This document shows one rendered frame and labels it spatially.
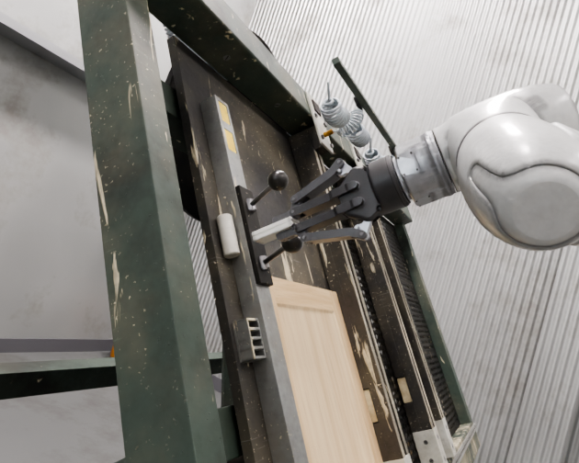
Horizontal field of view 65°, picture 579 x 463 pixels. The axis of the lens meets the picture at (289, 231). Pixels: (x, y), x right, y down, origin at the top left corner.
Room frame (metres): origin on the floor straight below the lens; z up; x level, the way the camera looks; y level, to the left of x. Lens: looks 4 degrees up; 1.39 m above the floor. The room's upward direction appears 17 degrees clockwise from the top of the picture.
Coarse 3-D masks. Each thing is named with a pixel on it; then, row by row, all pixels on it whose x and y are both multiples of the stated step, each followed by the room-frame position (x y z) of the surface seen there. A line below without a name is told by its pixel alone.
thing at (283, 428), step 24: (216, 96) 0.95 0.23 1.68; (216, 120) 0.93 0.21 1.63; (216, 144) 0.92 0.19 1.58; (216, 168) 0.92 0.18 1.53; (240, 168) 0.94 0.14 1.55; (240, 216) 0.87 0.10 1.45; (240, 240) 0.86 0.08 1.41; (240, 264) 0.85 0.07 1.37; (240, 288) 0.85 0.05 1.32; (264, 288) 0.85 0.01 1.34; (264, 312) 0.82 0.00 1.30; (264, 336) 0.81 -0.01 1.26; (264, 360) 0.80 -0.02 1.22; (264, 384) 0.80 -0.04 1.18; (288, 384) 0.82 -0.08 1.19; (264, 408) 0.79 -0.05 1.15; (288, 408) 0.79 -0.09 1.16; (288, 432) 0.76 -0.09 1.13; (288, 456) 0.76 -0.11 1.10
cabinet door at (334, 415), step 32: (288, 288) 1.00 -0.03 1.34; (320, 288) 1.17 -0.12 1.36; (288, 320) 0.96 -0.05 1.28; (320, 320) 1.11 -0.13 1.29; (288, 352) 0.91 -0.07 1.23; (320, 352) 1.05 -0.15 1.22; (352, 352) 1.23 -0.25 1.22; (320, 384) 0.99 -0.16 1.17; (352, 384) 1.16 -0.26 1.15; (320, 416) 0.94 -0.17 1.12; (352, 416) 1.09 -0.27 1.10; (320, 448) 0.90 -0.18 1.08; (352, 448) 1.03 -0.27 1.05
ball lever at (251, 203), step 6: (270, 174) 0.80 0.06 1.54; (276, 174) 0.80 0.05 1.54; (282, 174) 0.80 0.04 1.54; (270, 180) 0.80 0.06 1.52; (276, 180) 0.80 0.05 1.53; (282, 180) 0.80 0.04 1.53; (288, 180) 0.81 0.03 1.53; (270, 186) 0.81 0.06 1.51; (276, 186) 0.80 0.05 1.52; (282, 186) 0.80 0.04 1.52; (264, 192) 0.84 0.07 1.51; (246, 198) 0.89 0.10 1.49; (252, 198) 0.89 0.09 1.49; (258, 198) 0.86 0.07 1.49; (252, 204) 0.88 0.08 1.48; (252, 210) 0.89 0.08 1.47
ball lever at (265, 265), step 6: (294, 240) 0.76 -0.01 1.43; (300, 240) 0.77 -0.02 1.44; (282, 246) 0.78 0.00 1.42; (288, 246) 0.76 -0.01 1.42; (294, 246) 0.76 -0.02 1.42; (300, 246) 0.77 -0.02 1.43; (276, 252) 0.81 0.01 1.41; (282, 252) 0.80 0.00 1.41; (288, 252) 0.78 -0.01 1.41; (294, 252) 0.77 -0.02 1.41; (264, 258) 0.85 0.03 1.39; (270, 258) 0.83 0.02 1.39; (264, 264) 0.85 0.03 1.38
